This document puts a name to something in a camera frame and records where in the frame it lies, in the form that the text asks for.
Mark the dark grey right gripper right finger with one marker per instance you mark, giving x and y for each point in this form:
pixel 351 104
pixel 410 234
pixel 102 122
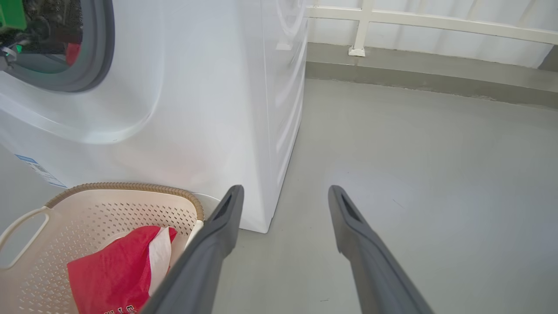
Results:
pixel 375 266

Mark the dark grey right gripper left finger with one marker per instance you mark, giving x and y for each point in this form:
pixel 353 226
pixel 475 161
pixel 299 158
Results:
pixel 196 266

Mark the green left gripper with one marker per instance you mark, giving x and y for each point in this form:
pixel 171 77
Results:
pixel 11 13

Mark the red jersey with white logo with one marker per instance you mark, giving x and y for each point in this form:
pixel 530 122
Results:
pixel 109 274

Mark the cream perforated laundry basket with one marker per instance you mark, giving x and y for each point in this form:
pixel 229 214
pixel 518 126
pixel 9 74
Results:
pixel 100 209

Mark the white front-load washing machine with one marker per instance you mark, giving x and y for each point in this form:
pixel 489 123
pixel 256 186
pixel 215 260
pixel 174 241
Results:
pixel 196 109

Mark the steel perforated washer drum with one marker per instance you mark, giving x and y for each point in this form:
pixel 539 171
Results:
pixel 56 17

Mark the blue energy label sticker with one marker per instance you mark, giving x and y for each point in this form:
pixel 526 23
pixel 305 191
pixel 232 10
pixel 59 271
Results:
pixel 41 171

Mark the white metal railing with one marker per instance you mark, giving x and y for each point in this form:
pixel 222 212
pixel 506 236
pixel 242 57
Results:
pixel 436 24

